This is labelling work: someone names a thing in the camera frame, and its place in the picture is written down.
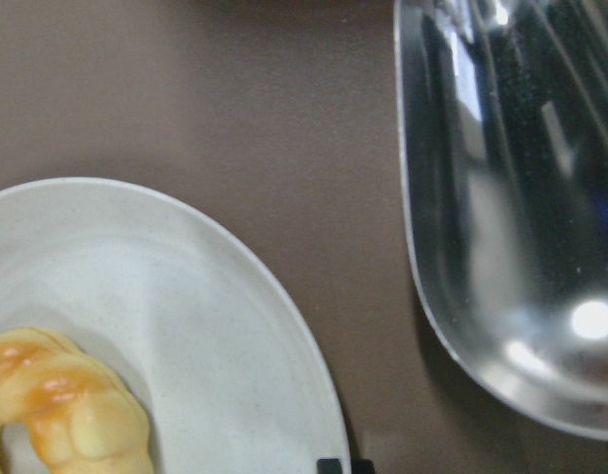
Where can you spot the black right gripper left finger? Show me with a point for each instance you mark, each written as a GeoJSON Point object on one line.
{"type": "Point", "coordinates": [329, 466]}

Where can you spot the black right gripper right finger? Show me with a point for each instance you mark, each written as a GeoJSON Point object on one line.
{"type": "Point", "coordinates": [362, 466]}

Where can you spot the white round plate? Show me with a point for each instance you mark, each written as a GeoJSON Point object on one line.
{"type": "Point", "coordinates": [195, 324]}

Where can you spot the glazed ring donut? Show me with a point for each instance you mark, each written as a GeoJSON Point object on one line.
{"type": "Point", "coordinates": [80, 416]}

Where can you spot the metal ice scoop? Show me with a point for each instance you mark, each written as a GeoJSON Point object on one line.
{"type": "Point", "coordinates": [503, 127]}

